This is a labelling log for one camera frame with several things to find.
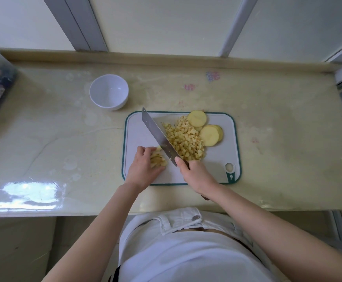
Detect person's left hand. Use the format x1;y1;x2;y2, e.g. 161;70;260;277
124;146;166;193

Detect person's right hand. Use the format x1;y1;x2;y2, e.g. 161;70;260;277
174;157;223;199

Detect bundle of potato strips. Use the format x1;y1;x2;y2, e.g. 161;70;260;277
149;146;169;168

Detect steel kitchen knife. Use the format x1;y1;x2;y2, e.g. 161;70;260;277
142;107;210;201

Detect person's left forearm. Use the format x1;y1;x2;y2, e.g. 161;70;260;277
41;181;143;282

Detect person's right forearm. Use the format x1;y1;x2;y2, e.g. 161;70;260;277
206;185;342;282

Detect pile of diced potato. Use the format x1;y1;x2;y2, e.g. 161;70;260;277
162;116;206;161

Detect white green-edged cutting board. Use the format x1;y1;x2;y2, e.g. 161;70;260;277
121;111;242;185

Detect stack of thick potato slices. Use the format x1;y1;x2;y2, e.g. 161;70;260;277
199;124;224;147

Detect round potato slice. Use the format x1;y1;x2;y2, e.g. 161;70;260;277
187;110;207;127

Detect white trousers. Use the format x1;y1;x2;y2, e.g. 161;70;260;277
119;207;258;262

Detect white shirt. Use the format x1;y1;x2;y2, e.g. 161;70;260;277
117;227;280;282

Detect white bowl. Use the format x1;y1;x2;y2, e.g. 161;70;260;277
89;74;130;111

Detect grey window mullion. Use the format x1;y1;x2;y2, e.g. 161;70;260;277
42;0;109;52
219;0;260;58

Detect black strap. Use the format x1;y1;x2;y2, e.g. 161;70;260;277
109;265;121;282

